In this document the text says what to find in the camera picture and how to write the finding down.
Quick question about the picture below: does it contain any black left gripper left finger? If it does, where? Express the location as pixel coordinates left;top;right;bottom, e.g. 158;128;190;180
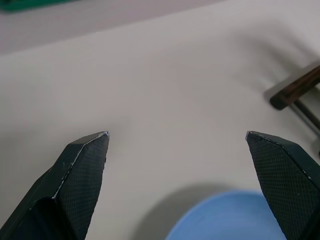
0;130;111;240

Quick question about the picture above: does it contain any green screwdriver bit case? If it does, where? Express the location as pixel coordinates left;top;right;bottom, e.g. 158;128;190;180
0;0;76;12

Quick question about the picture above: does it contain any blue plate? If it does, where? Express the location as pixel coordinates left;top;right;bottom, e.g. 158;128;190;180
164;189;287;240

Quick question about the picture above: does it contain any dark wooden peg rack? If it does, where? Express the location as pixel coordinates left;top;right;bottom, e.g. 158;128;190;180
269;65;320;141

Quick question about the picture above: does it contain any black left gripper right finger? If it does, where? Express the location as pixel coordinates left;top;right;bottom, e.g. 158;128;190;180
245;130;320;240

